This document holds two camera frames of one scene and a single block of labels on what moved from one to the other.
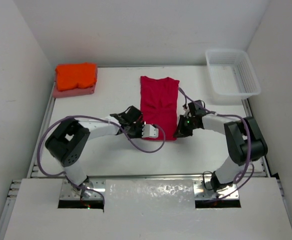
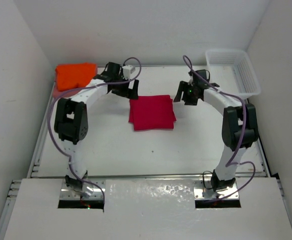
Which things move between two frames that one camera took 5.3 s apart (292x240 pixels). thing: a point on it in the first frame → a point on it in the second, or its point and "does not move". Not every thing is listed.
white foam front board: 148,209 does not move
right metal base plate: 204,190 does not move
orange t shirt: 70,75 does not move
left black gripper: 137,126 → 123,87
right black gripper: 183,127 → 188,92
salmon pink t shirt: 78,91 does not move
